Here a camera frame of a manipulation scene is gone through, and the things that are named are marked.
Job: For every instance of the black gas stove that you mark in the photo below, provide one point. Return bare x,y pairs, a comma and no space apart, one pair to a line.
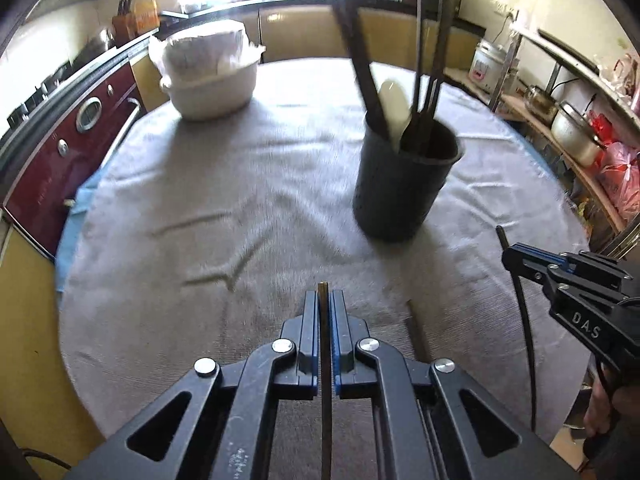
40,95

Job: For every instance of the red plastic bag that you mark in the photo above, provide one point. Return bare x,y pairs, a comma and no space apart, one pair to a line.
622,180

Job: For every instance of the wooden knife block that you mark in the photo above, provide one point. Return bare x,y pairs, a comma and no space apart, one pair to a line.
122,27

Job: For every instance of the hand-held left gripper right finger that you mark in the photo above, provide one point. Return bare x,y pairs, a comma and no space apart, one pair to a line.
339,340

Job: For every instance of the yellow base cabinets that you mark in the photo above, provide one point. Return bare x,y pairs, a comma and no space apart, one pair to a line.
300,35

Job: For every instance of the yellow oil bottle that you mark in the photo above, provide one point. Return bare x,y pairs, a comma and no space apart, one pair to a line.
146,15

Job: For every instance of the metal pot with lid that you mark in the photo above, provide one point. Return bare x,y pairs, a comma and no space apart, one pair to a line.
575,135

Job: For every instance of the yellow packet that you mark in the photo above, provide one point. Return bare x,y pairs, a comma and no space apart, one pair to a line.
582,210

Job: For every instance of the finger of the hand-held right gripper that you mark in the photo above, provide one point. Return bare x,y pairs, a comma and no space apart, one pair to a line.
530,265
600,266

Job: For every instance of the black utensil holder cup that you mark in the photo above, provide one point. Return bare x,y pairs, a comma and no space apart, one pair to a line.
400,190

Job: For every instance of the person's right hand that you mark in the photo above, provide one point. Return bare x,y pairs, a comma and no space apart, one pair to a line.
597,405

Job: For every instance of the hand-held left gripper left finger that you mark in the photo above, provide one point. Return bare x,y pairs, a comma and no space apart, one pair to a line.
311,340

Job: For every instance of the white rice cooker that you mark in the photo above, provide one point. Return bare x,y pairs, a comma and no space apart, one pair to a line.
487,65

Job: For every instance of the metal shelf rack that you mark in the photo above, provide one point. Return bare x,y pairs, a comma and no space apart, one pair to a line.
510,102

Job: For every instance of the maroon built-in oven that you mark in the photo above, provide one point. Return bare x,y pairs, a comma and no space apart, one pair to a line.
50,170

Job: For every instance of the metal kettle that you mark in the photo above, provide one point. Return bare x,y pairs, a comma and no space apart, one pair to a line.
540,102

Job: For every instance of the black flat appliance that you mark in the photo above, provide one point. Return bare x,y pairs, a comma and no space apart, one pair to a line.
567,50

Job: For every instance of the grey tablecloth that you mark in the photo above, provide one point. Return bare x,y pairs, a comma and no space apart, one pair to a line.
200,185

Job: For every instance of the blue table cover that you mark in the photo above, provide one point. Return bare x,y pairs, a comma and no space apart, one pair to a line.
70,240

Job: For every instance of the white plastic spoon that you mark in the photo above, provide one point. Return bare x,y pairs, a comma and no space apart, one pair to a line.
395,105

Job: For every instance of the stacked metal basins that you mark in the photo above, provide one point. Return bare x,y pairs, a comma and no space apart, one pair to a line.
102,40

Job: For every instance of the white wall socket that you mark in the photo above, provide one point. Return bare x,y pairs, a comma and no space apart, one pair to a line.
505,6

